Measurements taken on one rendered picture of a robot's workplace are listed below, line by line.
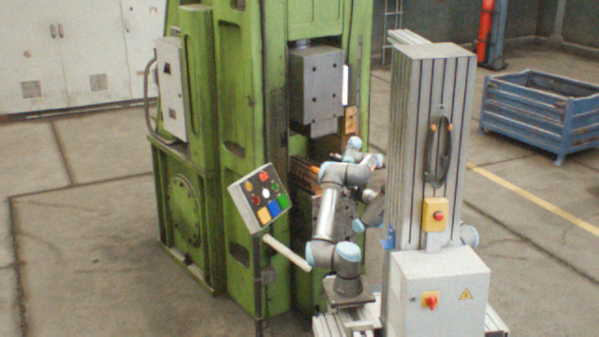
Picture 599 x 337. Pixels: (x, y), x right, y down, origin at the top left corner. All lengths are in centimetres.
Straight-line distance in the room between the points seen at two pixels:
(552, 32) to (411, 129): 1049
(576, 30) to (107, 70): 800
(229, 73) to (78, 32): 494
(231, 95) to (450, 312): 199
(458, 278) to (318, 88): 158
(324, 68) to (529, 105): 397
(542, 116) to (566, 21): 556
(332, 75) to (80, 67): 546
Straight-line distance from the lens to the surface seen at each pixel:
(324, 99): 373
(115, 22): 874
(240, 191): 334
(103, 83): 884
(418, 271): 253
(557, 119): 711
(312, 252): 304
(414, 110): 242
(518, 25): 1282
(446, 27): 1175
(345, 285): 306
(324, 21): 382
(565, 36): 1264
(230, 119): 400
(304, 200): 390
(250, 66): 358
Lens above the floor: 255
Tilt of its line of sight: 23 degrees down
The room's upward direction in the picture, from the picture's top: straight up
